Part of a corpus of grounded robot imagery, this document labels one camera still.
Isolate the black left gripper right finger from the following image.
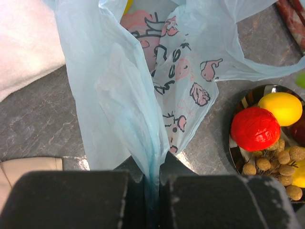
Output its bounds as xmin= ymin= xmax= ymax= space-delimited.
xmin=160 ymin=153 xmax=300 ymax=229

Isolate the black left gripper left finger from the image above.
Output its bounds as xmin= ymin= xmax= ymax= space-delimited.
xmin=0 ymin=158 xmax=145 ymax=229

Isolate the red yellow fake peach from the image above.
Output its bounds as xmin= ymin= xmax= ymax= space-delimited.
xmin=231 ymin=107 xmax=281 ymax=152

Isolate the yellow fake berry bunch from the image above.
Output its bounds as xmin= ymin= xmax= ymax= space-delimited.
xmin=241 ymin=139 xmax=305 ymax=201

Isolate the yellow fake pear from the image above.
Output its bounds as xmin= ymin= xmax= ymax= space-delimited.
xmin=285 ymin=146 xmax=305 ymax=188

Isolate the light blue plastic bag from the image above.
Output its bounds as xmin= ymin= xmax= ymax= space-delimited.
xmin=45 ymin=0 xmax=305 ymax=191

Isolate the dark red fake apple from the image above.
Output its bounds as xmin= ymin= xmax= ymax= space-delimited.
xmin=290 ymin=117 xmax=305 ymax=147

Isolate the yellow fake lemon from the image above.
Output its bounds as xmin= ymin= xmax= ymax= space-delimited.
xmin=258 ymin=92 xmax=303 ymax=126

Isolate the yellow fake star fruit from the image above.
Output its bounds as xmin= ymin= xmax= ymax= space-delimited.
xmin=123 ymin=0 xmax=133 ymax=15

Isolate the dark rimmed beige plate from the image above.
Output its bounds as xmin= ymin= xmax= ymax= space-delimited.
xmin=229 ymin=84 xmax=305 ymax=178

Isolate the beige crumpled cloth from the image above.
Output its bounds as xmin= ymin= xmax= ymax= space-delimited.
xmin=0 ymin=157 xmax=63 ymax=212

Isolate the white folded cloth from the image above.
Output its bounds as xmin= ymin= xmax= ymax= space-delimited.
xmin=0 ymin=0 xmax=65 ymax=100

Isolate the red plaid cloth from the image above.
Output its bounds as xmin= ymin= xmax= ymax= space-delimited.
xmin=275 ymin=0 xmax=305 ymax=55

